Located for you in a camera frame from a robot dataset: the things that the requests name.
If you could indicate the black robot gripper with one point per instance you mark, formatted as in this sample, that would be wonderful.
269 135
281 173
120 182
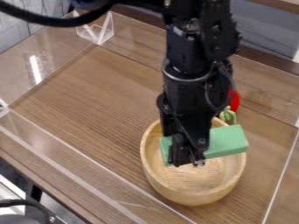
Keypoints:
192 98

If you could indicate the green rectangular block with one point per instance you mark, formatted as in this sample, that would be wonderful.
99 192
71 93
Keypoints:
227 141

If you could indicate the brown wooden bowl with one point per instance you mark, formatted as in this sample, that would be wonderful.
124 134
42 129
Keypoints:
188 185

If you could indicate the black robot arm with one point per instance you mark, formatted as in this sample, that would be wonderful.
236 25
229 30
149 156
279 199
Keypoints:
201 39

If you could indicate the red plush strawberry toy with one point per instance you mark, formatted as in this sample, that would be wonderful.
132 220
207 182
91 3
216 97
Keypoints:
228 114

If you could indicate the clear acrylic corner bracket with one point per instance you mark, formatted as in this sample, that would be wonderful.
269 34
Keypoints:
97 33

